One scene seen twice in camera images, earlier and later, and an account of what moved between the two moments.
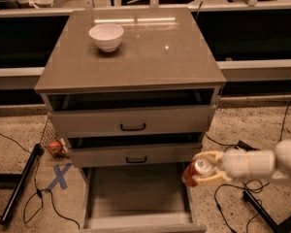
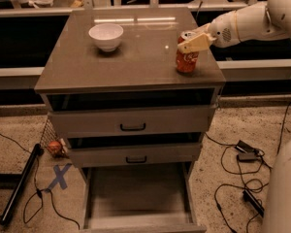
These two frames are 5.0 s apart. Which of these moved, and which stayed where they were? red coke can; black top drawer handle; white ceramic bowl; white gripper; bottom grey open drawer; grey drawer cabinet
Moved: white gripper; red coke can
Stayed: grey drawer cabinet; white ceramic bowl; black top drawer handle; bottom grey open drawer
